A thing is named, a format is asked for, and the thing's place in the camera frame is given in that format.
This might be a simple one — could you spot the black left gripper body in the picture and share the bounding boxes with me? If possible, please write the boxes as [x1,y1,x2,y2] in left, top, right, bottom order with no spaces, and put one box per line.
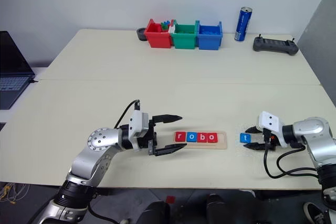
[138,119,159,156]

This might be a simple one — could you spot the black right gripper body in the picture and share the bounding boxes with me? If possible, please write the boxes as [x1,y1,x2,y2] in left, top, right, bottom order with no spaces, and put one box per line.
[262,127,279,152]

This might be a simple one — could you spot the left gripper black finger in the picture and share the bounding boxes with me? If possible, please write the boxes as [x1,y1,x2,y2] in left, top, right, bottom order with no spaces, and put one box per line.
[153,143,188,157]
[152,114,184,125]

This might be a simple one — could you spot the wooden letter tray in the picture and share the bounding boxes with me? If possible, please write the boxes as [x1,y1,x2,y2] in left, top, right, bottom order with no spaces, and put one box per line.
[173,130,227,151]

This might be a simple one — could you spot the dark rounded shape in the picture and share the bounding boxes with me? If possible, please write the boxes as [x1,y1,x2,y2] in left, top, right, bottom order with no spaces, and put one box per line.
[138,200,172,224]

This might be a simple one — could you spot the green plastic bin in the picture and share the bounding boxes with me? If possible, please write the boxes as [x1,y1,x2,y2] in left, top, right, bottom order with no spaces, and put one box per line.
[170,20,198,50]

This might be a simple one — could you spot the red plastic bin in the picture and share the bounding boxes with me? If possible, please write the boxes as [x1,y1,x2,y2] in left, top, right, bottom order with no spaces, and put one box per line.
[143,18,173,49]

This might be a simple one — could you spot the black shoe white sole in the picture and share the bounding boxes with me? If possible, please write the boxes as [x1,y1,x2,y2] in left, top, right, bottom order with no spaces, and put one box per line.
[303,202,329,224]

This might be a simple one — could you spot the blue plastic bin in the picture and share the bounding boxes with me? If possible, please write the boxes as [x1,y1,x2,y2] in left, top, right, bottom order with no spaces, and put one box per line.
[196,20,224,51]

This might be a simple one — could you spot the grey remote controller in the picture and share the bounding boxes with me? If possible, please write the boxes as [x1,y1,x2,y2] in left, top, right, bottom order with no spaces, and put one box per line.
[253,34,300,57]

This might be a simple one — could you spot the black round holder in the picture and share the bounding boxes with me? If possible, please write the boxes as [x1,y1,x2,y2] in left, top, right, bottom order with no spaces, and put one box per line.
[136,27,148,42]

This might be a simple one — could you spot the stacked coloured toy bricks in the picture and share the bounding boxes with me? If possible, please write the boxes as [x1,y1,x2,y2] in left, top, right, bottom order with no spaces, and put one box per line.
[160,20,176,35]

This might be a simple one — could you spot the blue drink can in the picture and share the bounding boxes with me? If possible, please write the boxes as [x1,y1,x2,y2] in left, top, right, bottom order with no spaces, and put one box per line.
[234,6,254,42]

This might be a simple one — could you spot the dark laptop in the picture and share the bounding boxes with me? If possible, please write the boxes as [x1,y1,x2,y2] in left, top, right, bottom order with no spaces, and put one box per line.
[0,30,36,110]

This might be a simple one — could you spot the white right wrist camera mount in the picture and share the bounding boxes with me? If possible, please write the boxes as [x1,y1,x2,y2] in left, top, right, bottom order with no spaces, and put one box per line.
[256,111,287,148]

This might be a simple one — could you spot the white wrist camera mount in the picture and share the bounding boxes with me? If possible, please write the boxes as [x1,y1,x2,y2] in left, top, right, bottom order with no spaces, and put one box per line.
[256,111,287,148]
[128,110,150,138]

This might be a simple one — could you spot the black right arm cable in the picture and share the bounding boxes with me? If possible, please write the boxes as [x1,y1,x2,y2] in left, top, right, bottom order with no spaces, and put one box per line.
[263,129,321,179]

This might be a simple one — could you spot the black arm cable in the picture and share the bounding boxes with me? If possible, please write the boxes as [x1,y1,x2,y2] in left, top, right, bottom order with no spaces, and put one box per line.
[263,129,321,179]
[114,99,141,130]

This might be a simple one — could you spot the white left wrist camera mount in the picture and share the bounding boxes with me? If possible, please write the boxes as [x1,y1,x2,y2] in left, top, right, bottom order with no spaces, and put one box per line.
[128,110,150,138]

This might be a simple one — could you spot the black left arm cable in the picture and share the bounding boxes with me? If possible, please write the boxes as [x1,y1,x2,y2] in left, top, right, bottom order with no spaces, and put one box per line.
[114,99,141,130]

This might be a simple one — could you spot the yellow and white wires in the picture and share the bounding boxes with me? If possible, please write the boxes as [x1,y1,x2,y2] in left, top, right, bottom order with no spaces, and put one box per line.
[0,183,31,206]

